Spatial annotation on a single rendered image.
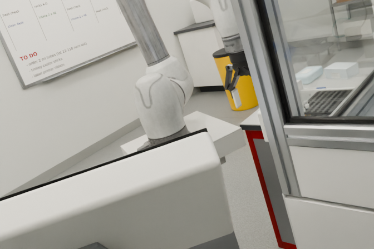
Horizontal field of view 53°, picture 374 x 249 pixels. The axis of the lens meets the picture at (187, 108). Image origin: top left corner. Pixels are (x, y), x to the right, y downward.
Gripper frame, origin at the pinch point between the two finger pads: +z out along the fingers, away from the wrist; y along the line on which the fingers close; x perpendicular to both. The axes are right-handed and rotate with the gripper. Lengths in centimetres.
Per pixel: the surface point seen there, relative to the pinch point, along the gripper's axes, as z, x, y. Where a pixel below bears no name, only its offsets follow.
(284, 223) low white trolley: 66, 14, -12
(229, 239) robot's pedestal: 53, -16, -18
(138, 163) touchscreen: -28, -81, 44
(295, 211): 0, -52, 42
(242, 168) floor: 91, 88, -93
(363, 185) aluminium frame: -8, -52, 55
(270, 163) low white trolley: 34.4, 14.3, -10.8
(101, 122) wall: 63, 104, -294
